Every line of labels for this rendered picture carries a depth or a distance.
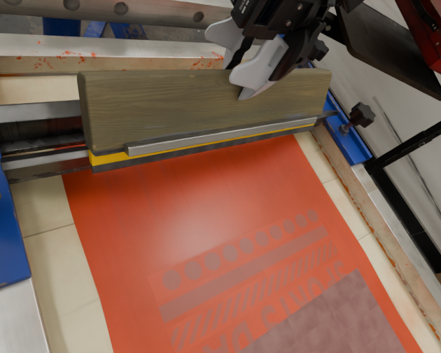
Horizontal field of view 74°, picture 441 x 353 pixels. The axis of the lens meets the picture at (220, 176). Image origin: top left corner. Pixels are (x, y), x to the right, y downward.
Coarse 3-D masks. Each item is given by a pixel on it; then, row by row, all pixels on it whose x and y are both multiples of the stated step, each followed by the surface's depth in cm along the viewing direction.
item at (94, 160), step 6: (300, 126) 47; (306, 126) 48; (264, 132) 43; (270, 132) 43; (234, 138) 40; (240, 138) 40; (198, 144) 36; (204, 144) 37; (168, 150) 34; (174, 150) 35; (90, 156) 29; (102, 156) 30; (108, 156) 30; (114, 156) 30; (120, 156) 31; (126, 156) 31; (132, 156) 32; (138, 156) 32; (90, 162) 30; (96, 162) 30; (102, 162) 30; (108, 162) 30
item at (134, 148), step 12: (276, 120) 41; (288, 120) 42; (300, 120) 43; (312, 120) 44; (192, 132) 34; (204, 132) 34; (216, 132) 34; (228, 132) 35; (240, 132) 36; (252, 132) 38; (132, 144) 29; (144, 144) 29; (156, 144) 30; (168, 144) 31; (180, 144) 32; (192, 144) 33
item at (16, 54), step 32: (0, 64) 36; (32, 64) 38; (64, 64) 40; (96, 64) 42; (128, 64) 44; (160, 64) 47; (192, 64) 51; (320, 128) 57; (352, 192) 55; (384, 224) 51; (416, 256) 50; (32, 288) 26; (416, 288) 49; (0, 320) 24; (32, 320) 25; (0, 352) 23; (32, 352) 24
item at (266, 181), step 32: (224, 160) 46; (256, 160) 49; (288, 160) 53; (256, 192) 46; (288, 192) 49; (320, 192) 52; (256, 224) 43; (352, 256) 48; (352, 288) 45; (384, 288) 48; (288, 320) 38; (320, 320) 40; (352, 320) 42; (384, 320) 45; (320, 352) 38; (352, 352) 40; (384, 352) 42; (416, 352) 45
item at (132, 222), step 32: (160, 160) 41; (192, 160) 44; (96, 192) 35; (128, 192) 37; (160, 192) 39; (192, 192) 41; (224, 192) 43; (96, 224) 34; (128, 224) 35; (160, 224) 37; (192, 224) 39; (224, 224) 41; (96, 256) 32; (128, 256) 34; (160, 256) 35; (192, 256) 37; (128, 288) 32; (128, 320) 31; (160, 320) 32; (128, 352) 29; (160, 352) 30; (256, 352) 35; (288, 352) 36
